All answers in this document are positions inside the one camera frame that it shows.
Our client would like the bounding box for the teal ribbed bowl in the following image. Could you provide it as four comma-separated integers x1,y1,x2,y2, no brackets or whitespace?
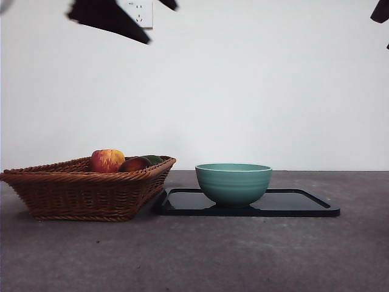
194,163,273,209

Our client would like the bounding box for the brown wicker basket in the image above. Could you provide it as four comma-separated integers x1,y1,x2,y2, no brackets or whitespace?
0,156,177,222

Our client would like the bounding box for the green fruit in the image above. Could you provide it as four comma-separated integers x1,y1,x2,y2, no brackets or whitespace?
142,155,164,166

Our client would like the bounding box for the black rectangular tray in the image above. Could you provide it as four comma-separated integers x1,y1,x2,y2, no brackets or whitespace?
154,187,342,218

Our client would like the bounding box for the white wall socket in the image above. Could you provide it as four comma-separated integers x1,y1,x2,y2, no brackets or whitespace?
126,0,154,30

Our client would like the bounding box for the dark red round fruit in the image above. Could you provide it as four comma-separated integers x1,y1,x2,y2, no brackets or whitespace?
118,156,152,173

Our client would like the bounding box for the red yellow apple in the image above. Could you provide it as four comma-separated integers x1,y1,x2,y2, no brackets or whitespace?
89,148,126,173

